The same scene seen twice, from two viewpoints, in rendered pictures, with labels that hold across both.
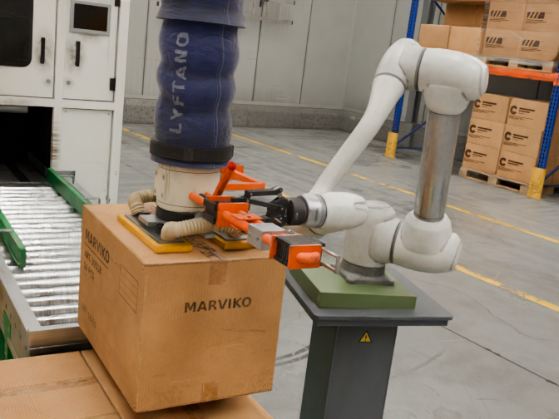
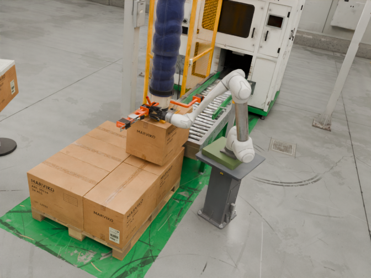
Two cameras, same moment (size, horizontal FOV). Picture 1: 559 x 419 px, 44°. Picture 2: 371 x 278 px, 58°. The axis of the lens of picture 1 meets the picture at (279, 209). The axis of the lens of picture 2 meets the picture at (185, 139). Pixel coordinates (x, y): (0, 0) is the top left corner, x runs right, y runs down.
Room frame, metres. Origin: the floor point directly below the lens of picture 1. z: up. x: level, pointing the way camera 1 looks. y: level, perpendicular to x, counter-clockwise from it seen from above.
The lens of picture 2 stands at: (0.34, -2.14, 2.46)
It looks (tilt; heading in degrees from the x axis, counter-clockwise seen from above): 31 degrees down; 51
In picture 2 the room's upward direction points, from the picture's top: 9 degrees clockwise
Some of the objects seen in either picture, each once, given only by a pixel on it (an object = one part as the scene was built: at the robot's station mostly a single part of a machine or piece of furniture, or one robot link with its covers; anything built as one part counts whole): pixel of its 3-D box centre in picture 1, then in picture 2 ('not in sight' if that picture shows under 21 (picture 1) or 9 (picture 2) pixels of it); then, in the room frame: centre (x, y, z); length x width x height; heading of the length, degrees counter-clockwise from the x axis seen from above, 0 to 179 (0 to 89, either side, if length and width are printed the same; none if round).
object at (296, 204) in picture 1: (284, 211); (162, 115); (1.75, -0.01, 1.15); 0.09 x 0.07 x 0.08; 122
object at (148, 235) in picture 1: (152, 226); not in sight; (1.85, 0.34, 1.04); 0.34 x 0.10 x 0.05; 31
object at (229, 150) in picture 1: (192, 149); (162, 89); (1.90, 0.26, 1.26); 0.23 x 0.23 x 0.04
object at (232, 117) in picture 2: not in sight; (228, 134); (2.96, 0.32, 0.50); 0.07 x 0.07 x 1.00; 32
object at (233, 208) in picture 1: (225, 210); (146, 108); (1.68, 0.13, 1.15); 0.10 x 0.08 x 0.06; 121
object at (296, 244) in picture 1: (294, 251); (123, 123); (1.38, -0.04, 1.16); 0.08 x 0.07 x 0.05; 31
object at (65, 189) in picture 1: (90, 205); (233, 96); (3.64, 1.02, 0.60); 1.60 x 0.10 x 0.09; 32
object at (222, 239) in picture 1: (215, 224); (168, 113); (1.94, 0.18, 1.04); 0.34 x 0.10 x 0.05; 31
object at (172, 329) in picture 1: (172, 293); (160, 128); (1.95, 0.29, 0.82); 0.60 x 0.40 x 0.40; 31
